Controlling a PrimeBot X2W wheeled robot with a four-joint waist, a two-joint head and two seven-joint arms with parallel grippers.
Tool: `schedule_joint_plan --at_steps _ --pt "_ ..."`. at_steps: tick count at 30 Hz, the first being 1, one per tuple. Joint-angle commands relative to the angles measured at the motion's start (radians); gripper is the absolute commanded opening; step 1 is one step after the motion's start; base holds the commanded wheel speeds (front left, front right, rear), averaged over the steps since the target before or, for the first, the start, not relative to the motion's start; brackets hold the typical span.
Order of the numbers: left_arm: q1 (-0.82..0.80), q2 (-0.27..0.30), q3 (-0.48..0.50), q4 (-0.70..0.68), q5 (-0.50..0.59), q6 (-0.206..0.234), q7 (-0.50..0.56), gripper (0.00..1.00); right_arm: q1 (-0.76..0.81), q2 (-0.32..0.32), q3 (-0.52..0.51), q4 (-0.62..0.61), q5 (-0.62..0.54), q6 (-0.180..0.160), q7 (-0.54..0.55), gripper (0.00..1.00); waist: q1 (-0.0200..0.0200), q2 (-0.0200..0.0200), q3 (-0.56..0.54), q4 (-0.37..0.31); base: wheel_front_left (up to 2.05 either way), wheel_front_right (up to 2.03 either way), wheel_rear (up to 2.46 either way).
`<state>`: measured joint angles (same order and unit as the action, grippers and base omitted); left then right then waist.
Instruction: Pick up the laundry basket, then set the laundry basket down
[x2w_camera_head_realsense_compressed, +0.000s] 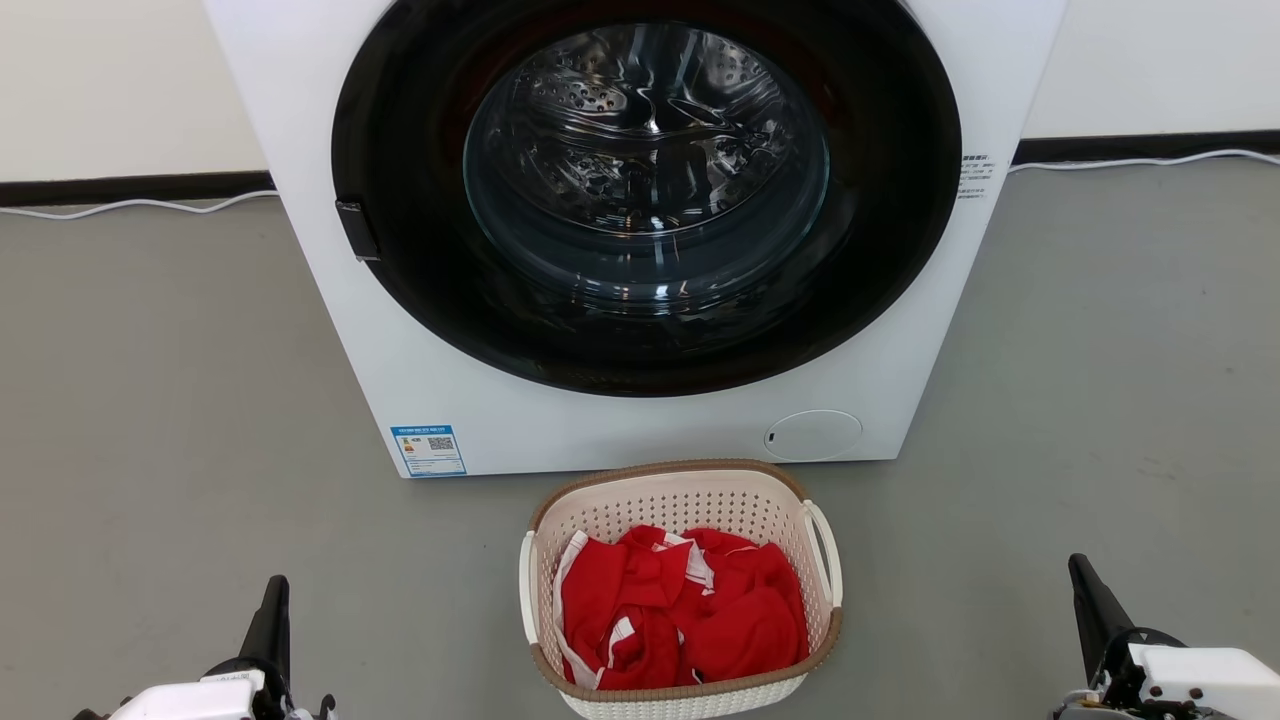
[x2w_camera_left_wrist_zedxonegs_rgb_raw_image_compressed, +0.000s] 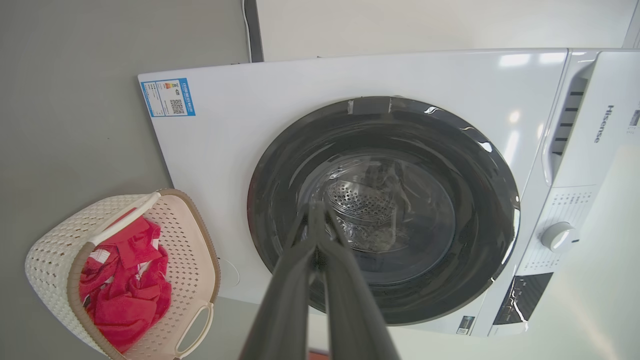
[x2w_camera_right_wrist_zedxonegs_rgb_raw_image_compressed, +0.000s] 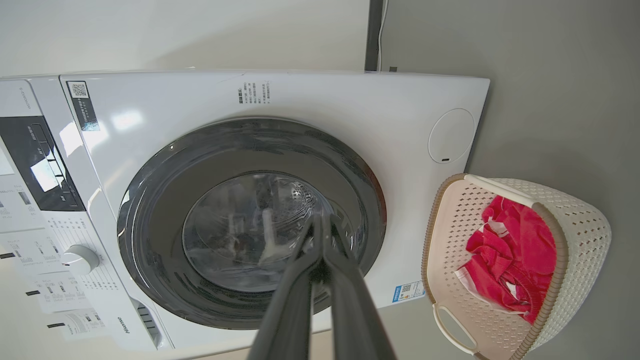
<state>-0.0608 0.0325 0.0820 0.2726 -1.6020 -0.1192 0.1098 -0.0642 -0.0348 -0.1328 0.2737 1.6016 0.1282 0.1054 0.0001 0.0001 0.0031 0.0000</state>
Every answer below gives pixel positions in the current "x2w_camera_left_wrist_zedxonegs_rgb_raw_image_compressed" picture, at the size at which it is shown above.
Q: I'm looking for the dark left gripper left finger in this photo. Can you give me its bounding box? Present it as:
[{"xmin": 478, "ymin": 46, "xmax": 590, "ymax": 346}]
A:
[{"xmin": 239, "ymin": 201, "xmax": 321, "ymax": 360}]

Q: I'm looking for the white detergent drawer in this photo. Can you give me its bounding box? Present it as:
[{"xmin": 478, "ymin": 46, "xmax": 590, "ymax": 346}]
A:
[{"xmin": 542, "ymin": 50, "xmax": 640, "ymax": 189}]

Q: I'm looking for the black washer display panel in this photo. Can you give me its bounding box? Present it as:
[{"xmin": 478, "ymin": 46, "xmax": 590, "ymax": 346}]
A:
[{"xmin": 492, "ymin": 272, "xmax": 555, "ymax": 326}]

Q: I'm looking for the white front-load washing machine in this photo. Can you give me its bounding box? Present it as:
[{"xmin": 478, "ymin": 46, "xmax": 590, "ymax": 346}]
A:
[{"xmin": 138, "ymin": 47, "xmax": 640, "ymax": 337}]

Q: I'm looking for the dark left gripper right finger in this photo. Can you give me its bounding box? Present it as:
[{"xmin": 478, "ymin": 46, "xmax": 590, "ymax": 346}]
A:
[{"xmin": 319, "ymin": 201, "xmax": 402, "ymax": 360}]

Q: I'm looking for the white wall cable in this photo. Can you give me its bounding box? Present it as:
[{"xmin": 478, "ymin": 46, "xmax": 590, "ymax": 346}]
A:
[{"xmin": 242, "ymin": 0, "xmax": 252, "ymax": 60}]

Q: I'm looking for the dark round washing machine door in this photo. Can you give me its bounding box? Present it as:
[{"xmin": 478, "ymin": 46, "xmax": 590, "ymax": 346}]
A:
[{"xmin": 247, "ymin": 96, "xmax": 521, "ymax": 327}]

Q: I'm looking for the steel perforated washer drum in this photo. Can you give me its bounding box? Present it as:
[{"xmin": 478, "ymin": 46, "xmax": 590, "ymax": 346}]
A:
[{"xmin": 300, "ymin": 155, "xmax": 457, "ymax": 287}]

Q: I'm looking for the white round control knob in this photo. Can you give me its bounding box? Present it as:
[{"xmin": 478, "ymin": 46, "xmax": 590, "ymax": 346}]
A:
[{"xmin": 541, "ymin": 221, "xmax": 581, "ymax": 254}]

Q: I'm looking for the blue energy label sticker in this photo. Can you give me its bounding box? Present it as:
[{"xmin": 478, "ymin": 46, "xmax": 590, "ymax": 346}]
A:
[{"xmin": 140, "ymin": 77, "xmax": 196, "ymax": 118}]

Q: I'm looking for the cream perforated plastic laundry basket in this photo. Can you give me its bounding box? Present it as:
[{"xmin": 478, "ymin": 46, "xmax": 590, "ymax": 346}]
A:
[{"xmin": 25, "ymin": 188, "xmax": 221, "ymax": 360}]

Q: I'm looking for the red and white clothing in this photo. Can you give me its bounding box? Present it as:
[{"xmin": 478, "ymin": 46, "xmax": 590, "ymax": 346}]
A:
[{"xmin": 79, "ymin": 209, "xmax": 173, "ymax": 354}]

